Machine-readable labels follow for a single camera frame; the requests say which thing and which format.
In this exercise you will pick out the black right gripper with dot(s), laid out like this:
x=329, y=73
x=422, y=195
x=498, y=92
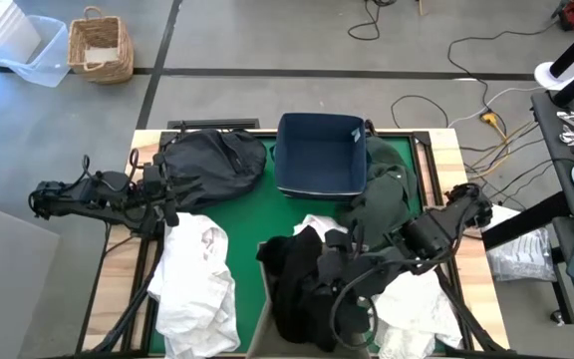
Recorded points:
x=345, y=259

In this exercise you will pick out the black garment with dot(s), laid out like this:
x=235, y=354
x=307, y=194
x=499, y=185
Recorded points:
x=292, y=279

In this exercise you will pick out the clear plastic bin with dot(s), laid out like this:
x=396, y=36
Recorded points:
x=43, y=60

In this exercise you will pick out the black metal beam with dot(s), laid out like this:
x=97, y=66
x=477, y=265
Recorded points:
x=521, y=224

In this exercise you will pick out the yellow power plug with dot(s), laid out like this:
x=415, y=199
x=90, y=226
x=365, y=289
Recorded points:
x=488, y=118

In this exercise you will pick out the dark green garment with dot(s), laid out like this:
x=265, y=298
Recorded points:
x=386, y=194

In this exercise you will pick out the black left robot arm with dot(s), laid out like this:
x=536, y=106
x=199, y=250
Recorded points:
x=78, y=199

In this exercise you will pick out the navy fabric bin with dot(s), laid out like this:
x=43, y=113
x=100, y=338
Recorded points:
x=317, y=159

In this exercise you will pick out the beige fabric bin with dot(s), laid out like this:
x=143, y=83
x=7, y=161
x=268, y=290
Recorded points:
x=262, y=339

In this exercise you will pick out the green table mat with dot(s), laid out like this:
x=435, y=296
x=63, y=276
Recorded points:
x=257, y=219

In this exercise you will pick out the wicker basket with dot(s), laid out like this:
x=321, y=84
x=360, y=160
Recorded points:
x=117, y=60

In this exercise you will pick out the white textured garment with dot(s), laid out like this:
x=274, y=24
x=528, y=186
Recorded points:
x=416, y=309

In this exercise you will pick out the black aluminium table frame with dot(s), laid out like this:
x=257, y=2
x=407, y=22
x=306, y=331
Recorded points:
x=426, y=159

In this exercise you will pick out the dark navy garment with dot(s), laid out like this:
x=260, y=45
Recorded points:
x=217, y=159

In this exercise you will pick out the black slotted bar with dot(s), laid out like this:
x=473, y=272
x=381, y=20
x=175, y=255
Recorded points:
x=212, y=123

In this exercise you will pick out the clear plastic bag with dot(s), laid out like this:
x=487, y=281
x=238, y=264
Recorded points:
x=521, y=254

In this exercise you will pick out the white smooth garment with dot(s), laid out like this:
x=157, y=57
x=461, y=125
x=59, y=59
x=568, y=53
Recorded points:
x=317, y=224
x=192, y=279

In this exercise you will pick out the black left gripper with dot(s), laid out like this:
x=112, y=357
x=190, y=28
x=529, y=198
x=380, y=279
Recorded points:
x=155, y=179

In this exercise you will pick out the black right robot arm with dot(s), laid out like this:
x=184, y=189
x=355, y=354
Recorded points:
x=431, y=232

